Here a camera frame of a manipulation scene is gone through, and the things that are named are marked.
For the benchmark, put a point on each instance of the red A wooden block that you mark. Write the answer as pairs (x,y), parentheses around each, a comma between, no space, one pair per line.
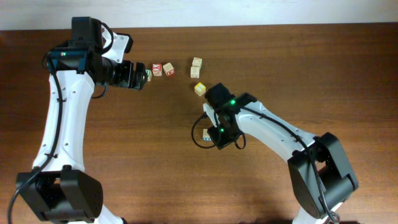
(197,62)

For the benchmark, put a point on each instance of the wooden block number 5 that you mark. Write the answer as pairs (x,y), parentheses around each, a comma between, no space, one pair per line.
(168,69)

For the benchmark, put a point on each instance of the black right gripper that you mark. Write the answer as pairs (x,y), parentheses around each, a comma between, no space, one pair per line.
(220,141)

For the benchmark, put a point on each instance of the green B wooden block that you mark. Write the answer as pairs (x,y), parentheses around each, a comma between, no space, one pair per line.
(149,75)

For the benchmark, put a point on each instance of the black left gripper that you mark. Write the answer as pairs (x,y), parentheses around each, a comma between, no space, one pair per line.
(125,78)

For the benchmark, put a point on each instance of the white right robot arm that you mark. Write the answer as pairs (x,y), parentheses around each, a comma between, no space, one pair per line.
(321,174)

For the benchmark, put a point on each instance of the red Y wooden block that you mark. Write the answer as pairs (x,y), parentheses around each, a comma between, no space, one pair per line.
(157,69)

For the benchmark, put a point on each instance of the wooden block number 8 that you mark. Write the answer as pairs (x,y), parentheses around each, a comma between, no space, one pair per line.
(206,136)

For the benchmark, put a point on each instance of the yellow H wooden block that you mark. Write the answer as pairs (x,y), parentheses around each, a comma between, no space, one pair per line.
(200,89)

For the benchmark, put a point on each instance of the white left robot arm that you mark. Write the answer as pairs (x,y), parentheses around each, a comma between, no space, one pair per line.
(58,189)

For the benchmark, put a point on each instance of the wooden block number 2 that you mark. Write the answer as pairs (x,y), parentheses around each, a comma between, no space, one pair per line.
(195,72)

